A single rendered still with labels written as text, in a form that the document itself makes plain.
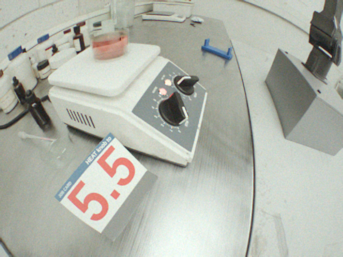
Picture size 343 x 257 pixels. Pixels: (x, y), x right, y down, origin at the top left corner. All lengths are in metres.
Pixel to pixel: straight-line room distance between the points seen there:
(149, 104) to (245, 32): 1.51
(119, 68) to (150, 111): 0.06
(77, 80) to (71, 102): 0.03
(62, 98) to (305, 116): 0.34
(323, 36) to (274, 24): 1.33
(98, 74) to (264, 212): 0.24
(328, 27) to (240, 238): 0.38
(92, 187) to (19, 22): 0.58
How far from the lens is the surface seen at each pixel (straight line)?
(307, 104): 0.27
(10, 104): 0.45
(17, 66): 0.43
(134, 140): 0.16
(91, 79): 0.16
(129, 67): 0.17
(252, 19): 1.61
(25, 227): 0.24
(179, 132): 0.16
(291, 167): 0.27
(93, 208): 0.16
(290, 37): 1.78
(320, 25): 0.38
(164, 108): 0.16
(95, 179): 0.16
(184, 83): 0.19
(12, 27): 0.62
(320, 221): 0.31
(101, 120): 0.17
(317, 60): 0.38
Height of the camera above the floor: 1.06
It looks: 50 degrees down
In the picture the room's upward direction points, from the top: 7 degrees clockwise
